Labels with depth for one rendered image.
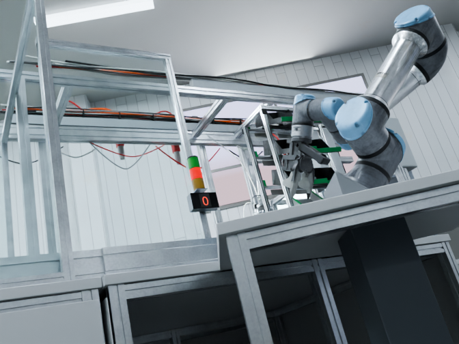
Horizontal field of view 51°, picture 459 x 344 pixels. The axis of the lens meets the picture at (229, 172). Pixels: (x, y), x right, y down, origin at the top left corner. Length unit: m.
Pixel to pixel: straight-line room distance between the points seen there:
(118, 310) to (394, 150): 0.92
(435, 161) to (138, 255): 5.62
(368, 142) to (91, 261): 0.88
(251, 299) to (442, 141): 5.99
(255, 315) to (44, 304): 0.57
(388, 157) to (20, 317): 1.10
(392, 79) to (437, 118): 5.55
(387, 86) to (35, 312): 1.16
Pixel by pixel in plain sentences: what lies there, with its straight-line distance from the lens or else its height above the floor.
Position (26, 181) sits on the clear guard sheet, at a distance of 1.50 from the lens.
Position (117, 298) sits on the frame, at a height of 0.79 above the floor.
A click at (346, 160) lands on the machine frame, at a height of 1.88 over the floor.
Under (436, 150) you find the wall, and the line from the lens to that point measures 6.85.
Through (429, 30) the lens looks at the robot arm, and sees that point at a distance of 1.69.
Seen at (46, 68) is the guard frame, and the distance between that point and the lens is 1.71.
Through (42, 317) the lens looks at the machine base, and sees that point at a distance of 1.35.
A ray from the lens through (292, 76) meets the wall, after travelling 6.90.
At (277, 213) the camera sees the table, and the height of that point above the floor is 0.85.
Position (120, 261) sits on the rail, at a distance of 1.49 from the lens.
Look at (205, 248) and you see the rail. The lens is 1.60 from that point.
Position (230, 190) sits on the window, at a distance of 6.04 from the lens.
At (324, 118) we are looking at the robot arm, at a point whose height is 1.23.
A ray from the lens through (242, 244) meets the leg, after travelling 1.12.
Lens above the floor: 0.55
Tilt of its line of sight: 22 degrees up
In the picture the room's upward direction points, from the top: 14 degrees counter-clockwise
